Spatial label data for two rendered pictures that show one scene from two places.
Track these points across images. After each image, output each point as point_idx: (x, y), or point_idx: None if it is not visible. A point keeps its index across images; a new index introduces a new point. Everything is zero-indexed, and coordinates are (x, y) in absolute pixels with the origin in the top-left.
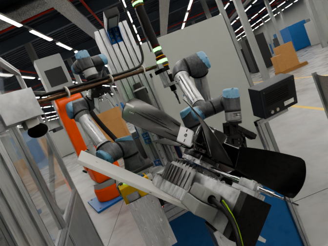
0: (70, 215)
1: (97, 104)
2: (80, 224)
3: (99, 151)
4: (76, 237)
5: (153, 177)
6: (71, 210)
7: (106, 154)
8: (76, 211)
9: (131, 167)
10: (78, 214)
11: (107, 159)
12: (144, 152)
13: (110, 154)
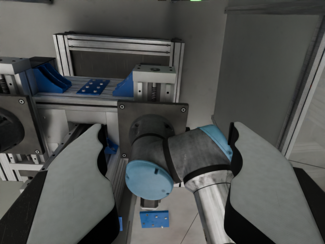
0: (304, 80)
1: (255, 162)
2: (270, 111)
3: (228, 153)
4: (293, 45)
5: (134, 68)
6: (291, 111)
7: (213, 133)
8: (273, 137)
9: (162, 120)
10: (269, 134)
11: (213, 125)
12: (121, 206)
13: (201, 132)
